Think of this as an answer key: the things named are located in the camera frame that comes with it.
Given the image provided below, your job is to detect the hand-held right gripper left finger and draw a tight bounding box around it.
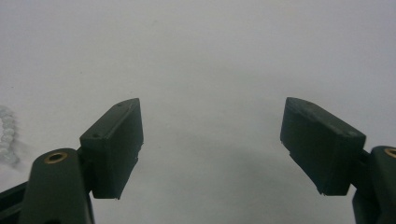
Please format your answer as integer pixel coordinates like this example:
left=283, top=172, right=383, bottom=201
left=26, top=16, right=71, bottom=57
left=18, top=97, right=145, bottom=224

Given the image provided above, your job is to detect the clear beaded bracelet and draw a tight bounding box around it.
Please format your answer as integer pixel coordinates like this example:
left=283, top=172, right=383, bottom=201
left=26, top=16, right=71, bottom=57
left=0, top=105, right=21, bottom=166

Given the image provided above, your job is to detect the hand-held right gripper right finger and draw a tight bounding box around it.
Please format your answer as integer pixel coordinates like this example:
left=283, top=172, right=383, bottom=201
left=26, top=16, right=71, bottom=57
left=279, top=96, right=396, bottom=224

